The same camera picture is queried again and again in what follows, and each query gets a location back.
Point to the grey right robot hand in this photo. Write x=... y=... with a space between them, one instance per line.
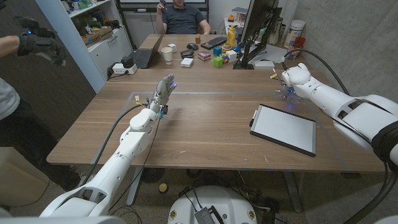
x=292 y=93

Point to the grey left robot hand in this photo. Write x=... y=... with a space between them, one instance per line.
x=162 y=93

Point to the clear frame glasses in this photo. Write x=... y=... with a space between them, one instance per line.
x=280 y=94

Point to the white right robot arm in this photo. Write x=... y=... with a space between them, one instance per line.
x=326 y=96

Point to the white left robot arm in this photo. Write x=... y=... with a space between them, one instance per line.
x=130 y=146

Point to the small black-framed whiteboard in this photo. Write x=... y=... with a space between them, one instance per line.
x=283 y=129

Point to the white paper cup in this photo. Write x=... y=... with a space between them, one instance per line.
x=167 y=56

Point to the small white square box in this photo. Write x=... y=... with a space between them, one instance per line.
x=187 y=62

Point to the flat white box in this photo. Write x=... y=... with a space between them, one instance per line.
x=264 y=65

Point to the black laptop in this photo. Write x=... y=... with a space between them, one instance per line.
x=143 y=57

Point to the white paper sheet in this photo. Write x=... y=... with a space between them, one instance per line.
x=273 y=53

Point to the black wallet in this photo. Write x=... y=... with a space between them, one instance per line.
x=186 y=53

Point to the small white cube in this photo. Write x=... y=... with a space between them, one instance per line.
x=172 y=47

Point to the black power adapter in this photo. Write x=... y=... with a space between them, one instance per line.
x=127 y=61

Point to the white power strip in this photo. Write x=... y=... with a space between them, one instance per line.
x=119 y=69

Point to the red plastic cup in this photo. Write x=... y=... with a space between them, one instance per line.
x=298 y=43

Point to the black computer mouse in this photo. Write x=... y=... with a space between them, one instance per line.
x=192 y=46

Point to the colourful card box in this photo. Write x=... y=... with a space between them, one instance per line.
x=204 y=55

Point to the white cylindrical canister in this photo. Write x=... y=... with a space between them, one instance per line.
x=294 y=31

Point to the green cube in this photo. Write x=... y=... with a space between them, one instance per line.
x=218 y=61

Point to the dark tall bottle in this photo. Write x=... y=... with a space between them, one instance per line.
x=276 y=31

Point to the wooden block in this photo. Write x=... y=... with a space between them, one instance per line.
x=197 y=39

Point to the blue cube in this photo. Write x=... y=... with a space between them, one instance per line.
x=217 y=51

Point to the white shelf cabinet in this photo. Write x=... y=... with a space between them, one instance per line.
x=105 y=53

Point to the large white cube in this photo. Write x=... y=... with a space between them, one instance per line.
x=231 y=56

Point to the colourful puzzle toy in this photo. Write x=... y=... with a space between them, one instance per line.
x=224 y=58

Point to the black keyboard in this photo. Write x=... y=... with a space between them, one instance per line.
x=214 y=42

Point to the seated person dark shirt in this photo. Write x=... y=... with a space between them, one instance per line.
x=182 y=18

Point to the stacking rings toy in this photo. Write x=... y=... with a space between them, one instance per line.
x=226 y=47

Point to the black round floor fan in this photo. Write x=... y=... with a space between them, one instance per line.
x=153 y=174

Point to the yellow squeeze bottle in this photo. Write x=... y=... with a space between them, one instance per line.
x=231 y=37

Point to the black computer monitor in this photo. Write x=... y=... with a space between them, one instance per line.
x=256 y=17

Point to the cardboard box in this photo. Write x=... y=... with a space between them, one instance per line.
x=98 y=35

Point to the yellow ball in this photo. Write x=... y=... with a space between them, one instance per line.
x=163 y=188

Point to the orange small device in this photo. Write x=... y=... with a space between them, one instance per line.
x=231 y=18

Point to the grey table leg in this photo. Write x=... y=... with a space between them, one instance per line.
x=293 y=193
x=134 y=186

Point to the white robot torso base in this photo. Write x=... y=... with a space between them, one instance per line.
x=227 y=200

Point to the grey electronics module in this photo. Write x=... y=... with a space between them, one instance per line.
x=205 y=216

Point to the black tracking glove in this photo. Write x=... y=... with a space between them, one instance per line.
x=37 y=42

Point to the standing person dark trousers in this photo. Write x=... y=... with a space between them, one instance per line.
x=18 y=137

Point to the beige bin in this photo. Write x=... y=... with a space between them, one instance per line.
x=18 y=180

